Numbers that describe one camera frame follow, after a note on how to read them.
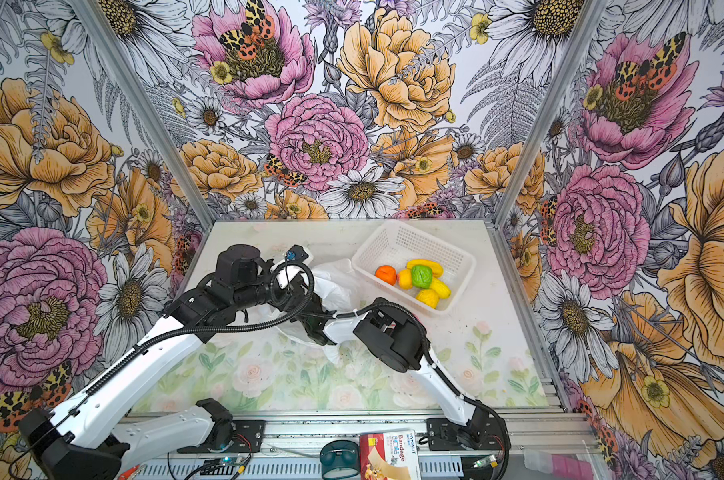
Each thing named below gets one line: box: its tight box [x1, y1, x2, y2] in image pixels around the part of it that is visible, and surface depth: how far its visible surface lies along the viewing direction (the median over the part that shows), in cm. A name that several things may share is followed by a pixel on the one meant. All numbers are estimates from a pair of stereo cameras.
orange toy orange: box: [374, 265, 397, 286], surface depth 101 cm
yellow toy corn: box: [430, 277, 451, 299], surface depth 98 cm
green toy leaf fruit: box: [411, 264, 433, 289], surface depth 96 cm
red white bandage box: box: [360, 429, 421, 480], surface depth 70 cm
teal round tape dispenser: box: [320, 439, 360, 480], surface depth 67 cm
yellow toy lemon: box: [416, 289, 439, 309], surface depth 95 cm
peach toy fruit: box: [397, 268, 412, 290], surface depth 101 cm
